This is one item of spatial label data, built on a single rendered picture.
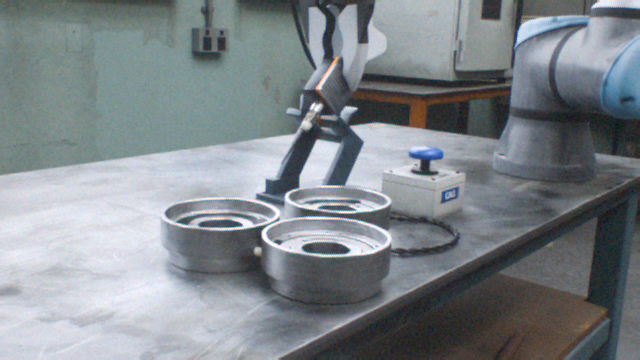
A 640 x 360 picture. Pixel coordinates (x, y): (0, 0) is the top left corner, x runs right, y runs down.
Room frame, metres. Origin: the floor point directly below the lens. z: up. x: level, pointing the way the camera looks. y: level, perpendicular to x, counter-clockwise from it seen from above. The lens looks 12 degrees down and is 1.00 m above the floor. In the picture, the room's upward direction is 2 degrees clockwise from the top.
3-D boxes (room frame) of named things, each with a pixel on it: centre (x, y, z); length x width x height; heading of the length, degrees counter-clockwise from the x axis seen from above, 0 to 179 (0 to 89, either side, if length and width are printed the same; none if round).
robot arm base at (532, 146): (1.03, -0.35, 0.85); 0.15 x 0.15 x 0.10
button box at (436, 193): (0.78, -0.13, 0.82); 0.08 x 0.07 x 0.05; 141
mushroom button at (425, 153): (0.77, -0.13, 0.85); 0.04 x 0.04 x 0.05
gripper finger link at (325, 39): (0.79, -0.02, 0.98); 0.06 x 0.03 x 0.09; 136
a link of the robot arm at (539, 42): (1.03, -0.35, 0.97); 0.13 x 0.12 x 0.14; 20
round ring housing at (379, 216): (0.65, -0.02, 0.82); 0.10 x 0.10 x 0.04
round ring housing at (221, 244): (0.58, 0.08, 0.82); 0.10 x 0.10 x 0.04
